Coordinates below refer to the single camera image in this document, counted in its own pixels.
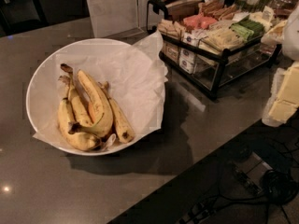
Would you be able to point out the large curved yellow banana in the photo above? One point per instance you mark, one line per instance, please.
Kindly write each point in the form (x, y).
(102, 110)

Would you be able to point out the right spotted yellow banana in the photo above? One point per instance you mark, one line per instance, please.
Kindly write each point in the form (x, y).
(122, 126)

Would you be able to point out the orange banana-shaped fruit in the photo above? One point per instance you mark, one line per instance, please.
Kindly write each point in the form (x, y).
(91, 112)

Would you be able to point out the white round bowl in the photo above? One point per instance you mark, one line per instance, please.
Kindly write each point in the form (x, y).
(43, 78)

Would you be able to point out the middle spotted yellow banana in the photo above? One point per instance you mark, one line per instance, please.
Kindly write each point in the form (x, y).
(79, 109)

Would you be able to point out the white paper liner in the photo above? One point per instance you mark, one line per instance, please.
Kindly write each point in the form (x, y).
(134, 78)

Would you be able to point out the white paper bag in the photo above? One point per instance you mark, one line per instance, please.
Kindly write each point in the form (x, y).
(111, 17)

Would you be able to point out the black power strip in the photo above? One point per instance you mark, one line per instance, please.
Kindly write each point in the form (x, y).
(197, 214)

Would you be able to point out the yellow packet stack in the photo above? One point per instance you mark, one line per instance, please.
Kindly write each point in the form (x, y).
(284, 99)

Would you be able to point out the black wire condiment rack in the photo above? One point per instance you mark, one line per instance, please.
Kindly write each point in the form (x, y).
(207, 49)

